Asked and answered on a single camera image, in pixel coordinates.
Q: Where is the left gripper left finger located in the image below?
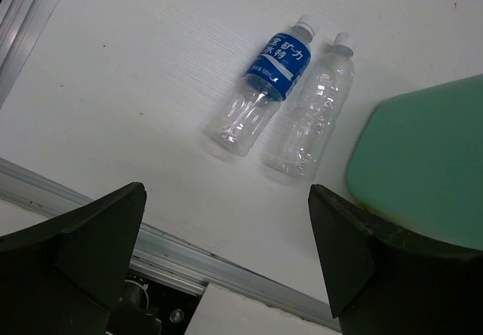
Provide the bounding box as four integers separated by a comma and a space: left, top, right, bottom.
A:
1, 182, 146, 334

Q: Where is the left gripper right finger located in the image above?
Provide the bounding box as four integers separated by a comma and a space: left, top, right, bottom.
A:
308, 185, 482, 334

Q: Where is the blue label plastic bottle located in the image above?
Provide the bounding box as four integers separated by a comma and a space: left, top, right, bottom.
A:
208, 15, 318, 157

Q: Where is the green plastic bin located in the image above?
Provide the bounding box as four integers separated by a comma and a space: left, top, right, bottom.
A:
347, 75, 482, 250

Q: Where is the clear plastic bottle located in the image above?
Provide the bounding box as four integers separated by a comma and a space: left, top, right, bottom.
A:
266, 32, 355, 180

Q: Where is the aluminium front rail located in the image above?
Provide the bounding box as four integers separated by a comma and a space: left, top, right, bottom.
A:
1, 159, 340, 331

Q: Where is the aluminium rail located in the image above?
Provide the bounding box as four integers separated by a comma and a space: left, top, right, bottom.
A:
1, 159, 340, 331
1, 0, 59, 103

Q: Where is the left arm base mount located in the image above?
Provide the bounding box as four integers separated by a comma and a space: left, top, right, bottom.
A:
106, 271, 201, 334

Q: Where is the aluminium left rail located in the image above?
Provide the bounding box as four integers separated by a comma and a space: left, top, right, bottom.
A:
1, 0, 59, 103

